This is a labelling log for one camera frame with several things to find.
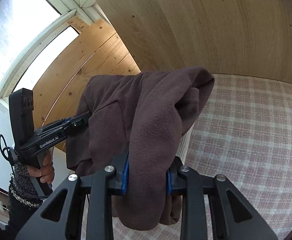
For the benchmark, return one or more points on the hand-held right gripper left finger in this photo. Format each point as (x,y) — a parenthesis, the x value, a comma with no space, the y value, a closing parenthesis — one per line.
(124,180)

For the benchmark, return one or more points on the light wood laminate board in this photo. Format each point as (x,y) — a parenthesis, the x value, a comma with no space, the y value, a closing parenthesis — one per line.
(198,25)

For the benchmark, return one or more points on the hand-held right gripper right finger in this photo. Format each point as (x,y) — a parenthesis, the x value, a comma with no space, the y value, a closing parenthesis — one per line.
(169,183)

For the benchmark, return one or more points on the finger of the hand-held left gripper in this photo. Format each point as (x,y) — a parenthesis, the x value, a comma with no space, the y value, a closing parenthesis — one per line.
(77,122)

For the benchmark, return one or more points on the pine wood panel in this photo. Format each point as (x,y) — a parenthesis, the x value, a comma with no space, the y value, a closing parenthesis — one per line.
(86,62)

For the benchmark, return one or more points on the person's left forearm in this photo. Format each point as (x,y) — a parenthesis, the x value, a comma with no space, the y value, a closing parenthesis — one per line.
(20,197)

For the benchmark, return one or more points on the person's left hand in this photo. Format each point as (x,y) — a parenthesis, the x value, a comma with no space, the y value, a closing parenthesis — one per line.
(44,172)

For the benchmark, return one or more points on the brown fleece garment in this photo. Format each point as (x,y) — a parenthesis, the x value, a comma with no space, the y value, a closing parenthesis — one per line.
(136,117)

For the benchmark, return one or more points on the pink plaid blanket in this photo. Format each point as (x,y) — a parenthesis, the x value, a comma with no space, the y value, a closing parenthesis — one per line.
(248,142)

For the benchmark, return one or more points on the white window frame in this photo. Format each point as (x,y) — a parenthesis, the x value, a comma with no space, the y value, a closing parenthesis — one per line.
(39,42)

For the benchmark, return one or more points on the folded beige cardigan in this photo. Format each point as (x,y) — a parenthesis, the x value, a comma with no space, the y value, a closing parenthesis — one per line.
(186,145)

